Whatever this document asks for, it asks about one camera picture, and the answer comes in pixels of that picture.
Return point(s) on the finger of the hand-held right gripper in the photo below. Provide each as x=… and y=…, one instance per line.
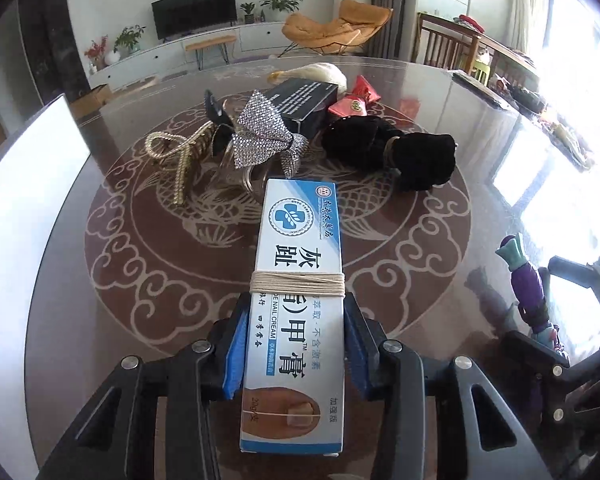
x=555, y=390
x=575, y=270

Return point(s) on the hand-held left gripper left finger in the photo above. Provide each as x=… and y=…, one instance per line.
x=232, y=355

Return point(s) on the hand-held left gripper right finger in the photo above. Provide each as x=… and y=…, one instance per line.
x=357, y=355

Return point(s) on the purple toy figure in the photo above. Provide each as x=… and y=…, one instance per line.
x=527, y=290

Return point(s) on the blue and white cream box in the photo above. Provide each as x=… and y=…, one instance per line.
x=297, y=240

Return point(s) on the black plush scrunchie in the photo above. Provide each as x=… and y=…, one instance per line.
x=420, y=160

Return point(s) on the gold hair claw clip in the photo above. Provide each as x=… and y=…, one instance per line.
x=185, y=160

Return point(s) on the red snack packet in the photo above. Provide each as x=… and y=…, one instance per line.
x=362, y=91

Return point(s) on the brown patterned desktop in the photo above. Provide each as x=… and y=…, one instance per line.
x=420, y=260

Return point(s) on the clear hair claw clip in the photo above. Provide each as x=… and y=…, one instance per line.
x=237, y=180

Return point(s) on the wooden side table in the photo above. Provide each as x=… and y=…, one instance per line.
x=510, y=55

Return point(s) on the rhinestone bow hair clip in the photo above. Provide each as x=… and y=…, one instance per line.
x=260, y=130

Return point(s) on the black hair claw clip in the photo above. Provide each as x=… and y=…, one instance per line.
x=217, y=110

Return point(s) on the black cardboard box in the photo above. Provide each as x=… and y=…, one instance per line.
x=302, y=100

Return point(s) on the wooden slatted chair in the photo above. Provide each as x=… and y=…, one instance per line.
x=445, y=42

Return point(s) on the white toy vegetable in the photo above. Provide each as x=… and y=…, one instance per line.
x=320, y=72

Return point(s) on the brown cardboard box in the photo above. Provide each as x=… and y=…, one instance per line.
x=92, y=100

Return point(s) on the white television cabinet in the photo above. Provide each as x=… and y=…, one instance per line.
x=180, y=57

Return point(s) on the wooden bench with metal legs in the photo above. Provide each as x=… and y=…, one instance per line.
x=210, y=44

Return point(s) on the grey curtain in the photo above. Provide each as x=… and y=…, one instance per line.
x=395, y=5

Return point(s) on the white round vase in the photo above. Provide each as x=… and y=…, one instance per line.
x=112, y=57

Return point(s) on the orange lounge chair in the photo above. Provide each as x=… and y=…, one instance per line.
x=330, y=27

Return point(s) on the red flower arrangement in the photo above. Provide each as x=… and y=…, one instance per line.
x=96, y=51

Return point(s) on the bushy potted plant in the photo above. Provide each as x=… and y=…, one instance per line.
x=129, y=37

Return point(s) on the small potted plant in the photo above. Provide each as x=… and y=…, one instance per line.
x=248, y=11

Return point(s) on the black flat television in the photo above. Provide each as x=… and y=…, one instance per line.
x=195, y=10

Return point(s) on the large leafy potted plant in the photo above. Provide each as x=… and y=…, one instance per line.
x=280, y=1

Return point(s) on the black glass cabinet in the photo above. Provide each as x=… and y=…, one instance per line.
x=50, y=40

